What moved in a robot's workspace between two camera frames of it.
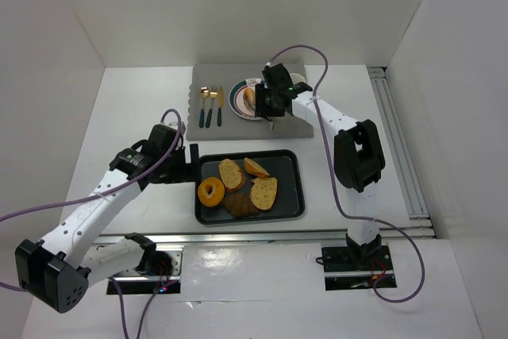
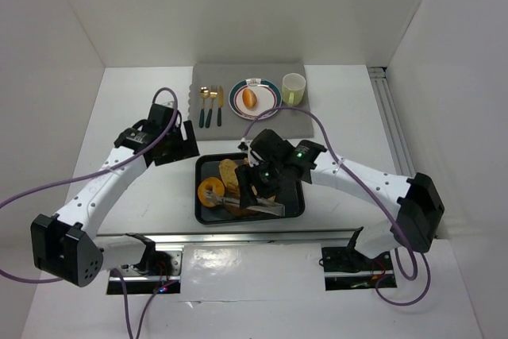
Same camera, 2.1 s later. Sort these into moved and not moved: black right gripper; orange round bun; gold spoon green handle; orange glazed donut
Moved: black right gripper
Not moved: orange round bun; orange glazed donut; gold spoon green handle
